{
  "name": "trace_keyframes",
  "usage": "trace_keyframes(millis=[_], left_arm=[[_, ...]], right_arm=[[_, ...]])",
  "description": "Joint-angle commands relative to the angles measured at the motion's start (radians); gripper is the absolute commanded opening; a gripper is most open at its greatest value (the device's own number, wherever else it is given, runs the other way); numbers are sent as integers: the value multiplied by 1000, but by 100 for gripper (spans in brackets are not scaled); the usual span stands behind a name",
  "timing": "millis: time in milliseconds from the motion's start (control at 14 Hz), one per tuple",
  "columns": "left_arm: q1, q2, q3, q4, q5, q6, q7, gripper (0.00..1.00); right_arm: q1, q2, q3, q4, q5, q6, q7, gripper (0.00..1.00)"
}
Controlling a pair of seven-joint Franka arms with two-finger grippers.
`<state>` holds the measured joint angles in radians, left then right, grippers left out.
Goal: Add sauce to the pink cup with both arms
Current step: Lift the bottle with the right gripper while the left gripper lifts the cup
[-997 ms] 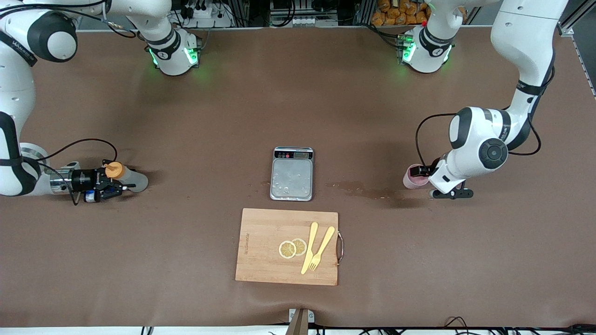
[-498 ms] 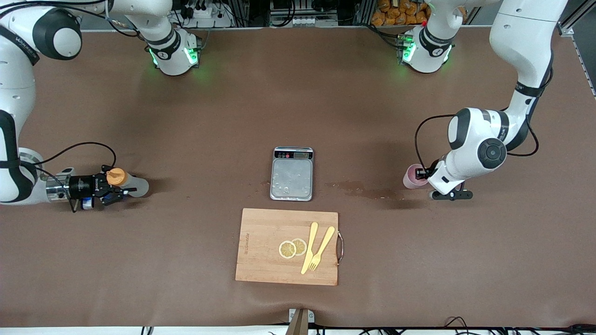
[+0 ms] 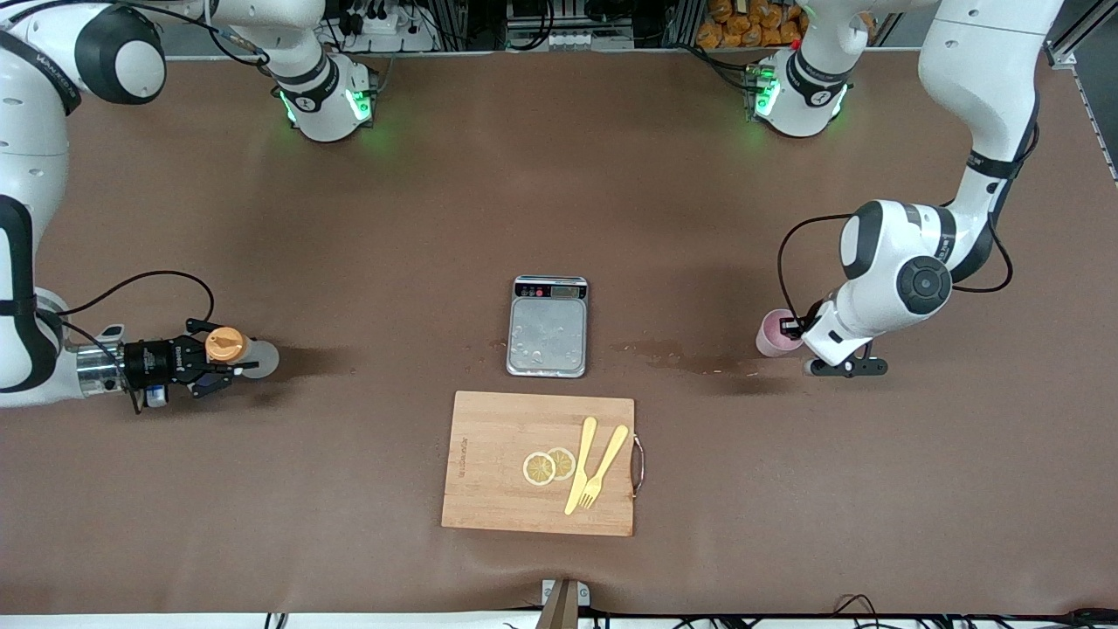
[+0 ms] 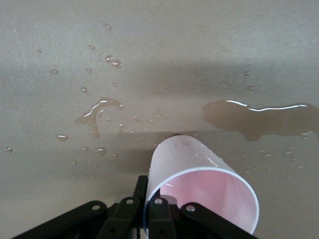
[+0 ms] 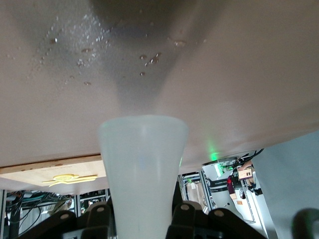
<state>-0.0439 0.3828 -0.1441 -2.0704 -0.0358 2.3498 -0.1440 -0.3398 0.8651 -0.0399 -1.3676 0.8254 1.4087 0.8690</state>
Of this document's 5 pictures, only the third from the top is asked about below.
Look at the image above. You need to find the pink plastic cup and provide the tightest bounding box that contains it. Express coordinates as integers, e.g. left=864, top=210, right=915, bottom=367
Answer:
left=756, top=310, right=806, bottom=358

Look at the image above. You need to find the translucent sauce bottle orange cap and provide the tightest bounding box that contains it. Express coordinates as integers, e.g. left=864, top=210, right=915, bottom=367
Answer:
left=205, top=326, right=281, bottom=380

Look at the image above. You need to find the brown table mat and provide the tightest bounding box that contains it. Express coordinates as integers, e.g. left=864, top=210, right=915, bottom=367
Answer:
left=0, top=48, right=1118, bottom=617

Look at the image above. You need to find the yellow plastic fork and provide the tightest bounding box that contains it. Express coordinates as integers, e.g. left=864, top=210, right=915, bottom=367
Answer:
left=578, top=425, right=630, bottom=510

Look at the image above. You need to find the silver digital kitchen scale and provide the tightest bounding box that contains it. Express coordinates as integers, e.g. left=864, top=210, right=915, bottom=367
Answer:
left=506, top=275, right=590, bottom=379

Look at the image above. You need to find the yellow plastic knife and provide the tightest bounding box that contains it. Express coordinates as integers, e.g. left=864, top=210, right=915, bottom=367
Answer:
left=564, top=417, right=598, bottom=516

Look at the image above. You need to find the orange snack packs pile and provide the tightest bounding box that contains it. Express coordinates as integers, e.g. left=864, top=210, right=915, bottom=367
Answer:
left=696, top=0, right=809, bottom=50

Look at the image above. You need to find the white power strip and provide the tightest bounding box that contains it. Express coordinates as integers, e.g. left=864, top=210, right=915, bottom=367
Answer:
left=332, top=4, right=438, bottom=53

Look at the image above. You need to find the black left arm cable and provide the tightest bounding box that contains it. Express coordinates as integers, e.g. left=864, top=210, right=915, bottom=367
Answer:
left=776, top=213, right=1014, bottom=320

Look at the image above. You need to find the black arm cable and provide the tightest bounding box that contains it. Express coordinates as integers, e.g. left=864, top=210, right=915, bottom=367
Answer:
left=52, top=270, right=216, bottom=326
left=776, top=213, right=1014, bottom=320

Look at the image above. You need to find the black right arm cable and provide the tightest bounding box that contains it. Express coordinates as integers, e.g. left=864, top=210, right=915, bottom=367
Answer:
left=52, top=270, right=216, bottom=326

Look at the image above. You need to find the wooden cutting board metal handle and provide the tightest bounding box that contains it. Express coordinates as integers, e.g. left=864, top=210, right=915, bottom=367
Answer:
left=441, top=391, right=645, bottom=537

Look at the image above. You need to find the metal camera stand bracket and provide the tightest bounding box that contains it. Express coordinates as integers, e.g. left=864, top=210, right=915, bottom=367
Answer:
left=535, top=578, right=592, bottom=629

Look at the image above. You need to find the black cable bundle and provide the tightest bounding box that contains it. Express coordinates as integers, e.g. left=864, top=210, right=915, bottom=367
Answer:
left=821, top=594, right=1118, bottom=629

